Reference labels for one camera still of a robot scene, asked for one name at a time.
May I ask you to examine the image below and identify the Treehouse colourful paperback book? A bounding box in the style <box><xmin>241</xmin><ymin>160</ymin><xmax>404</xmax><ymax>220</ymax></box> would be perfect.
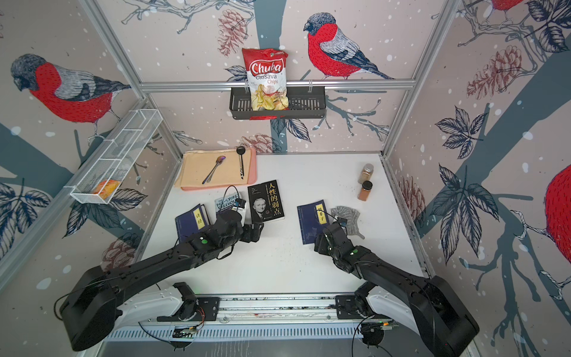
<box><xmin>215</xmin><ymin>193</ymin><xmax>242</xmax><ymax>219</ymax></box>

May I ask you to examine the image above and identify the grey striped cloth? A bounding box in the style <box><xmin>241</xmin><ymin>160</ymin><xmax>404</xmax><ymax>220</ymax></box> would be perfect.
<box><xmin>332</xmin><ymin>206</ymin><xmax>365</xmax><ymax>239</ymax></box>

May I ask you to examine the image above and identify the blue book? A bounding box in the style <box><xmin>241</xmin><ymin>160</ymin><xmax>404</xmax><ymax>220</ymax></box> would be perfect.
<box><xmin>175</xmin><ymin>204</ymin><xmax>211</xmax><ymax>242</ymax></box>
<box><xmin>297</xmin><ymin>200</ymin><xmax>330</xmax><ymax>245</ymax></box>

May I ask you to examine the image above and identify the black portrait cover book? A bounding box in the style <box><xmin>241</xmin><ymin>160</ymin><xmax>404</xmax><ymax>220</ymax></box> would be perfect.
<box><xmin>248</xmin><ymin>180</ymin><xmax>285</xmax><ymax>223</ymax></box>

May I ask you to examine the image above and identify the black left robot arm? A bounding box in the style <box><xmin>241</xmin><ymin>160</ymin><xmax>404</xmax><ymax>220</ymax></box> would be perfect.
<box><xmin>59</xmin><ymin>210</ymin><xmax>264</xmax><ymax>352</ymax></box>

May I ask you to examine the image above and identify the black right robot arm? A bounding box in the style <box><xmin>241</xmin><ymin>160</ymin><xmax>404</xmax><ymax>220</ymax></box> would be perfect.
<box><xmin>315</xmin><ymin>223</ymin><xmax>480</xmax><ymax>356</ymax></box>

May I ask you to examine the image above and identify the orange spice jar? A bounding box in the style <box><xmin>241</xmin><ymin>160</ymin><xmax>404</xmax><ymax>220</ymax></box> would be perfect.
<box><xmin>358</xmin><ymin>180</ymin><xmax>373</xmax><ymax>202</ymax></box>

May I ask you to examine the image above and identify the beige placemat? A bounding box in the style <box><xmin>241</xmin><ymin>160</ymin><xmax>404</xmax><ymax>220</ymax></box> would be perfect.
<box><xmin>173</xmin><ymin>149</ymin><xmax>253</xmax><ymax>189</ymax></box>

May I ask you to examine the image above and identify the iridescent purple spoon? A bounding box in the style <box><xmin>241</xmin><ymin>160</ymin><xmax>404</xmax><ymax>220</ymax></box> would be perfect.
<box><xmin>202</xmin><ymin>156</ymin><xmax>226</xmax><ymax>184</ymax></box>

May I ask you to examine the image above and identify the beige spice jar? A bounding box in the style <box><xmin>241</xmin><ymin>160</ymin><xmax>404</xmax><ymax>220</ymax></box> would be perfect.
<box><xmin>358</xmin><ymin>164</ymin><xmax>374</xmax><ymax>184</ymax></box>

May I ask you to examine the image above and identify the black ladle spoon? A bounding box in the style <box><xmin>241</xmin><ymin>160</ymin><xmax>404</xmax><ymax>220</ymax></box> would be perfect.
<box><xmin>236</xmin><ymin>146</ymin><xmax>246</xmax><ymax>179</ymax></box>

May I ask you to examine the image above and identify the orange packet in shelf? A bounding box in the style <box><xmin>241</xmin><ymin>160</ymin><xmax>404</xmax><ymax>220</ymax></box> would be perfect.
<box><xmin>92</xmin><ymin>179</ymin><xmax>121</xmax><ymax>201</ymax></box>

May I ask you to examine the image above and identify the red Chuba chips bag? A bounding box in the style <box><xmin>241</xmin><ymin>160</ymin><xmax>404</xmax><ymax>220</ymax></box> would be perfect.
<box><xmin>242</xmin><ymin>48</ymin><xmax>289</xmax><ymax>112</ymax></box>

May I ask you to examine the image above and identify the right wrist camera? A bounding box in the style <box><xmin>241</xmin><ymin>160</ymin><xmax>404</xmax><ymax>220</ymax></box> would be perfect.
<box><xmin>336</xmin><ymin>217</ymin><xmax>348</xmax><ymax>228</ymax></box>

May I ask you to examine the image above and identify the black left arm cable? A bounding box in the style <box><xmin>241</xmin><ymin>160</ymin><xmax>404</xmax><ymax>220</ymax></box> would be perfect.
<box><xmin>221</xmin><ymin>184</ymin><xmax>242</xmax><ymax>211</ymax></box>

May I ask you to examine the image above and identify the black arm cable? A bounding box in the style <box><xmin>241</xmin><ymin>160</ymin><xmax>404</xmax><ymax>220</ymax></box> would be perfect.
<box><xmin>351</xmin><ymin>311</ymin><xmax>393</xmax><ymax>357</ymax></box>
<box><xmin>221</xmin><ymin>184</ymin><xmax>242</xmax><ymax>211</ymax></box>

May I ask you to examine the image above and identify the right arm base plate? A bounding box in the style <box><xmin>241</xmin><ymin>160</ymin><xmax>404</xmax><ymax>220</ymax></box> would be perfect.
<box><xmin>335</xmin><ymin>295</ymin><xmax>376</xmax><ymax>320</ymax></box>

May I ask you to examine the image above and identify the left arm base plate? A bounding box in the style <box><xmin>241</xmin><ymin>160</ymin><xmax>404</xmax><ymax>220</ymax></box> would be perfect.
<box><xmin>156</xmin><ymin>297</ymin><xmax>221</xmax><ymax>323</ymax></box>

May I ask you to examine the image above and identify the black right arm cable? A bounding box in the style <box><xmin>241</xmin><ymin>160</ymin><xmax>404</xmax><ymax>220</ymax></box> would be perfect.
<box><xmin>351</xmin><ymin>311</ymin><xmax>393</xmax><ymax>357</ymax></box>

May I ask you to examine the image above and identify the white wire wall shelf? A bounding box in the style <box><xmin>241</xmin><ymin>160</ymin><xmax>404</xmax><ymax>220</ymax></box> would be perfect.
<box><xmin>64</xmin><ymin>108</ymin><xmax>163</xmax><ymax>205</ymax></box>

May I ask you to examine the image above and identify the black wall basket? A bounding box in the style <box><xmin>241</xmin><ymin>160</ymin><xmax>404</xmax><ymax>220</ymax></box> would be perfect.
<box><xmin>229</xmin><ymin>86</ymin><xmax>327</xmax><ymax>120</ymax></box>

